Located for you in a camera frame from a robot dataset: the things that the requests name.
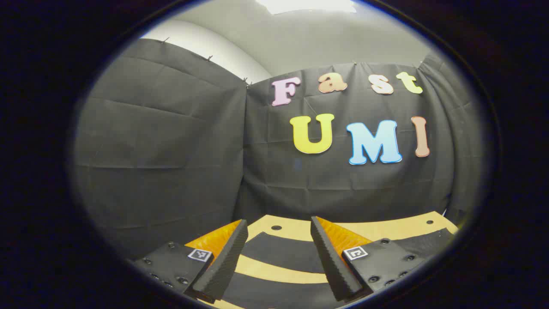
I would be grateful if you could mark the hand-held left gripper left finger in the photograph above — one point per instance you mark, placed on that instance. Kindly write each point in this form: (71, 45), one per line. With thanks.
(225, 262)

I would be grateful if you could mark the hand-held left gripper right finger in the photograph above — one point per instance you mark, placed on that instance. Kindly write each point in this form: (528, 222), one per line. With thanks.
(332, 262)

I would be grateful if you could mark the dark grey jeans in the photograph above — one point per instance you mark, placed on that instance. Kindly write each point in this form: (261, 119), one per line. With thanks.
(283, 253)

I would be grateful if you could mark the black backdrop cloth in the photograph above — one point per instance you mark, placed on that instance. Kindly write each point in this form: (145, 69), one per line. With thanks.
(180, 150)

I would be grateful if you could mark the ceiling light panel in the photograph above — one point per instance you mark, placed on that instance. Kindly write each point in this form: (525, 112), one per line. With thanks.
(306, 4)

